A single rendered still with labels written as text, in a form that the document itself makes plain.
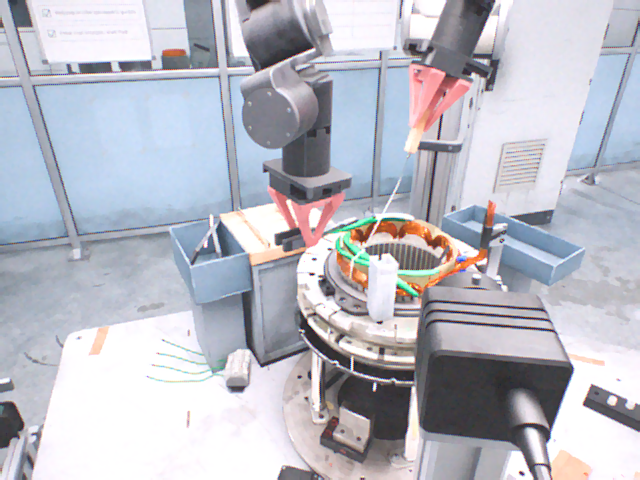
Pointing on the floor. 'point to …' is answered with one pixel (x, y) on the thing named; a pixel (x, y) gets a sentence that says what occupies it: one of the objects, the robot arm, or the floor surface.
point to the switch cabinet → (529, 108)
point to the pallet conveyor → (16, 439)
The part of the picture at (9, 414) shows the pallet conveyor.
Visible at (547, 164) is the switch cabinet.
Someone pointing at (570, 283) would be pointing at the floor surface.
